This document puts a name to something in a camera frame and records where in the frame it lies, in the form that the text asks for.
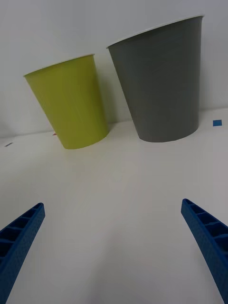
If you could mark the yellow-green plastic bin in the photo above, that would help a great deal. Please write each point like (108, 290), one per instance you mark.
(71, 102)

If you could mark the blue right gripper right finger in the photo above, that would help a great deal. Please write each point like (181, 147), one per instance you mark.
(209, 242)

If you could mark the grey plastic bin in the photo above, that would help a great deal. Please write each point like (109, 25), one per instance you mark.
(161, 83)

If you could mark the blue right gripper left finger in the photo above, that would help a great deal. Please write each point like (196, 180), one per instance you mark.
(19, 249)

